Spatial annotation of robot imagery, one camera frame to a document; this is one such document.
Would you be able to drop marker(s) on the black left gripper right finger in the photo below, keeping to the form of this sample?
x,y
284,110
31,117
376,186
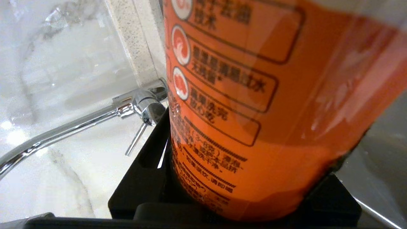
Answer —
x,y
330,203

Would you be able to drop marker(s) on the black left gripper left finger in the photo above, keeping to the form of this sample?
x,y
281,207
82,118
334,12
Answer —
x,y
149,178

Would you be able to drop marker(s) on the orange detergent bottle yellow cap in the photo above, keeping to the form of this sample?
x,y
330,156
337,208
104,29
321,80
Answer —
x,y
270,111

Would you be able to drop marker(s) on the stainless steel sink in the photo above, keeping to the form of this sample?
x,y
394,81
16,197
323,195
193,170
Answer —
x,y
381,159

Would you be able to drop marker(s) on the chrome faucet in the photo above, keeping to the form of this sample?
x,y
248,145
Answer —
x,y
79,122

